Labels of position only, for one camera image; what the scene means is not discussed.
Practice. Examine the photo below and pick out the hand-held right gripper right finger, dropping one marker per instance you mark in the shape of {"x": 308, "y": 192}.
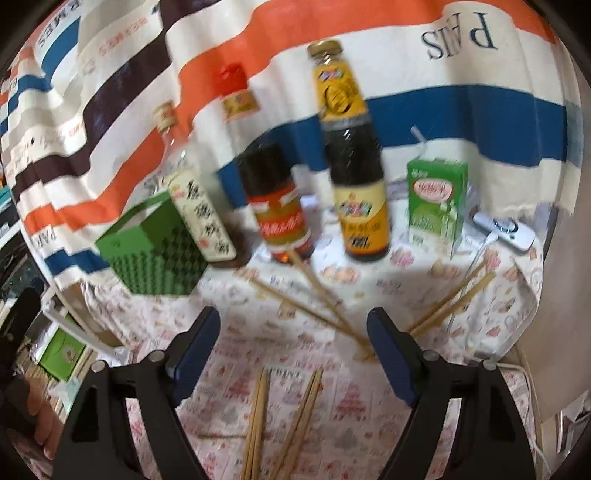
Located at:
{"x": 392, "y": 355}

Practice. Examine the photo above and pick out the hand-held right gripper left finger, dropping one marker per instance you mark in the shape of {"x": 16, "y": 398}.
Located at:
{"x": 198, "y": 341}

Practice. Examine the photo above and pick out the translucent plastic cup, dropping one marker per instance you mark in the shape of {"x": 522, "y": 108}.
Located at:
{"x": 358, "y": 334}

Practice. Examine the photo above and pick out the wooden chopstick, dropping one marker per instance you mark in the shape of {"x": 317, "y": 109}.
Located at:
{"x": 261, "y": 424}
{"x": 457, "y": 303}
{"x": 295, "y": 424}
{"x": 253, "y": 424}
{"x": 300, "y": 308}
{"x": 304, "y": 424}
{"x": 323, "y": 297}
{"x": 445, "y": 297}

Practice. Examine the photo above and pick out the person's left hand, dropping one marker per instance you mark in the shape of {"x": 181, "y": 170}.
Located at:
{"x": 44, "y": 424}

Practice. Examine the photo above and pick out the green cardboard box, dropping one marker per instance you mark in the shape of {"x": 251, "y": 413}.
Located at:
{"x": 64, "y": 353}

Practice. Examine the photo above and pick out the bear print cloth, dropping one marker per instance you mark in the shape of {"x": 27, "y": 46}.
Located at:
{"x": 406, "y": 272}

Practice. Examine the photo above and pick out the red print tablecloth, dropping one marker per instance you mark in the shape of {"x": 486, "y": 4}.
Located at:
{"x": 286, "y": 341}

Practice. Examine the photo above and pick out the green checkered box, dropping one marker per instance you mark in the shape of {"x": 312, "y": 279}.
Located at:
{"x": 157, "y": 258}

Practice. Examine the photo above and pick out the clear cooking wine bottle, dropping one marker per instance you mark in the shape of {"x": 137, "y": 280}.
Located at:
{"x": 198, "y": 217}

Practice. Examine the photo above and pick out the red cap sauce bottle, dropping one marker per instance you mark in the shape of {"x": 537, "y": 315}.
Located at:
{"x": 277, "y": 217}

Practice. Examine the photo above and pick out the yellow label dark sauce bottle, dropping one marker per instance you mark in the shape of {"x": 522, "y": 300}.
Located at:
{"x": 360, "y": 207}

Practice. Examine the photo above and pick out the green milk carton with straw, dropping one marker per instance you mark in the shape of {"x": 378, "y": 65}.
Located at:
{"x": 436, "y": 207}

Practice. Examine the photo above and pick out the beige cabinet side panel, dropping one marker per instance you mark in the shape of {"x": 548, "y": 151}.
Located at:
{"x": 554, "y": 323}

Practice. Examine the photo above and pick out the white power bank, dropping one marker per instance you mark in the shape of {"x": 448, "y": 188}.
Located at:
{"x": 508, "y": 233}

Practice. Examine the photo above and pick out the striped backdrop cloth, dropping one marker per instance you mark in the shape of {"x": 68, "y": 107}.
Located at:
{"x": 323, "y": 27}

